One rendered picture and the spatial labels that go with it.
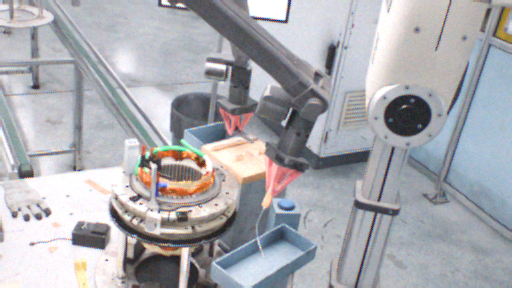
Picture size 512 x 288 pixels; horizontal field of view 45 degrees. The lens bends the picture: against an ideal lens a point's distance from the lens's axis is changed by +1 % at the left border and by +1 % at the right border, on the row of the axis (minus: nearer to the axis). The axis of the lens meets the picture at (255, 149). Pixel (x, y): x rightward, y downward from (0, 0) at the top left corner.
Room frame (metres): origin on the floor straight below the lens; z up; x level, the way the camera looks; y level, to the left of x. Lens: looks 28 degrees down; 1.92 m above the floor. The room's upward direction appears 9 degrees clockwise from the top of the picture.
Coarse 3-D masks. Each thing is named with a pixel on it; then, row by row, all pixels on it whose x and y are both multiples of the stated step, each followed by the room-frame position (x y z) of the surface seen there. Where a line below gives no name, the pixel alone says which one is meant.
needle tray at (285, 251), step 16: (256, 240) 1.19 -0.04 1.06; (272, 240) 1.24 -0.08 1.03; (288, 240) 1.25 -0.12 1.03; (304, 240) 1.22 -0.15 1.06; (224, 256) 1.10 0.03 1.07; (240, 256) 1.15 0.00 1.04; (256, 256) 1.17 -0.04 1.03; (272, 256) 1.18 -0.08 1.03; (288, 256) 1.19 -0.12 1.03; (304, 256) 1.17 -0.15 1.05; (224, 272) 1.05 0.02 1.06; (240, 272) 1.11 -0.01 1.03; (256, 272) 1.12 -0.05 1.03; (272, 272) 1.08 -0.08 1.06; (288, 272) 1.12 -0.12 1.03
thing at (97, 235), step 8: (80, 224) 1.46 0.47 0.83; (88, 224) 1.46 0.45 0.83; (96, 224) 1.45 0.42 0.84; (104, 224) 1.46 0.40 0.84; (72, 232) 1.41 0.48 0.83; (80, 232) 1.42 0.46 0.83; (88, 232) 1.43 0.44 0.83; (96, 232) 1.42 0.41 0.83; (104, 232) 1.42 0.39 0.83; (72, 240) 1.42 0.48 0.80; (80, 240) 1.41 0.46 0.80; (88, 240) 1.41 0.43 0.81; (96, 240) 1.41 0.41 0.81; (104, 240) 1.41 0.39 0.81; (96, 248) 1.41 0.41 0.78; (104, 248) 1.41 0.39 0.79
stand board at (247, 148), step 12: (216, 144) 1.63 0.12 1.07; (252, 144) 1.67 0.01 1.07; (264, 144) 1.68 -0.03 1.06; (216, 156) 1.56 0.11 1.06; (228, 156) 1.57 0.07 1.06; (252, 156) 1.59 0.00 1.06; (264, 156) 1.60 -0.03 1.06; (228, 168) 1.51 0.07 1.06; (240, 168) 1.51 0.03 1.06; (252, 168) 1.52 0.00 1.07; (264, 168) 1.53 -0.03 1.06; (240, 180) 1.46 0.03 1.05; (252, 180) 1.48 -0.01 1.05
